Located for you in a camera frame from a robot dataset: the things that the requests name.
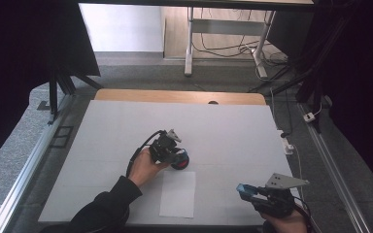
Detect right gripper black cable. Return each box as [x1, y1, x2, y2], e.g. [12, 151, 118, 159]
[292, 196, 315, 233]

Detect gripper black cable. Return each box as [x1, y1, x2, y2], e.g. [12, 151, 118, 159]
[125, 130, 164, 179]
[292, 196, 315, 233]

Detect white power strip cable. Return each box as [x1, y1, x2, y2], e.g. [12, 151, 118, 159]
[291, 145, 305, 195]

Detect black tripod stand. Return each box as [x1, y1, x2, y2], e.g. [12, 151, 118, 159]
[47, 69, 105, 125]

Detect small white adapter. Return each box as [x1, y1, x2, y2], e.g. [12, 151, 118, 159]
[303, 111, 317, 124]

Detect white paper sheet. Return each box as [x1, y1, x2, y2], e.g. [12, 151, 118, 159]
[158, 170, 196, 218]

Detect white metal desk frame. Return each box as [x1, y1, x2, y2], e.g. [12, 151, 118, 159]
[184, 7, 277, 80]

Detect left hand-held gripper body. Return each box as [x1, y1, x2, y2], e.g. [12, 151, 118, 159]
[149, 129, 183, 165]

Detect aluminium rail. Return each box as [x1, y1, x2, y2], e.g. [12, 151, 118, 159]
[297, 103, 372, 233]
[0, 95, 74, 233]

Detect black curtain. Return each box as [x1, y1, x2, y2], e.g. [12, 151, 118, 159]
[0, 0, 101, 173]
[266, 0, 373, 202]

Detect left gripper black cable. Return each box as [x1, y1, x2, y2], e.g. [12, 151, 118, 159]
[125, 130, 164, 179]

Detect blue stamp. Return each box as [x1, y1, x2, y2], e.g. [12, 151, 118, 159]
[236, 183, 258, 199]

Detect white power strip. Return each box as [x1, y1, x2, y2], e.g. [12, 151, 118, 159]
[277, 129, 295, 155]

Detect black floor cables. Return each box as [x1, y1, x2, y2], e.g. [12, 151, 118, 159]
[192, 8, 289, 67]

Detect person's left hand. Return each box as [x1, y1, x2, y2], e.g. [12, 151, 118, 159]
[127, 148, 170, 188]

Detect round red ink pad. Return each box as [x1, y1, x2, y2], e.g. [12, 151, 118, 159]
[170, 150, 190, 171]

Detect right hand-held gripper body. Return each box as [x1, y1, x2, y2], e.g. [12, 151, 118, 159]
[252, 173, 310, 218]

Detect person's right hand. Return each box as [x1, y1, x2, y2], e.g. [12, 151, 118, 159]
[260, 208, 309, 233]

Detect large white table cover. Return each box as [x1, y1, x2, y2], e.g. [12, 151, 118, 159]
[38, 99, 301, 226]

